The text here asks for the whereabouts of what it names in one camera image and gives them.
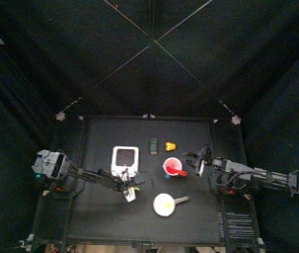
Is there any white square tray black centre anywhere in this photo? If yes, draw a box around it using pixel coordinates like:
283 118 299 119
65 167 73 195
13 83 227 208
109 145 141 179

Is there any white text label sticker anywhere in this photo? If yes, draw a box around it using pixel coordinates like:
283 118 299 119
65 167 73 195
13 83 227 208
224 211 256 241

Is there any yellow toy starfruit piece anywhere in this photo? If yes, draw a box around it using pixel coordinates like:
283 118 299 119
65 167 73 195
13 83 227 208
163 141 177 152

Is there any dark green toy block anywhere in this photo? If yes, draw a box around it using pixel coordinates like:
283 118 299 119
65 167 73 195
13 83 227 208
149 137 159 155

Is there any red toy cup with handle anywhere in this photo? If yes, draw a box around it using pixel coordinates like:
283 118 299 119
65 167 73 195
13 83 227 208
161 156 188 178

